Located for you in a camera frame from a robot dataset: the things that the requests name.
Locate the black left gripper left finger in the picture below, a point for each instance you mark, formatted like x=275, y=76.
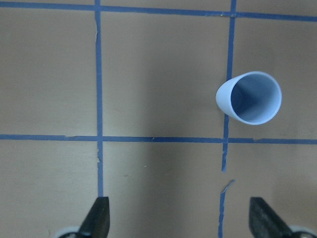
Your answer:
x=97, y=222

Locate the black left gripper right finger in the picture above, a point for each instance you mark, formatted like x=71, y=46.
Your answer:
x=264, y=222

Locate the light blue plastic cup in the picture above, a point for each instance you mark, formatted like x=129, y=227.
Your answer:
x=252, y=98

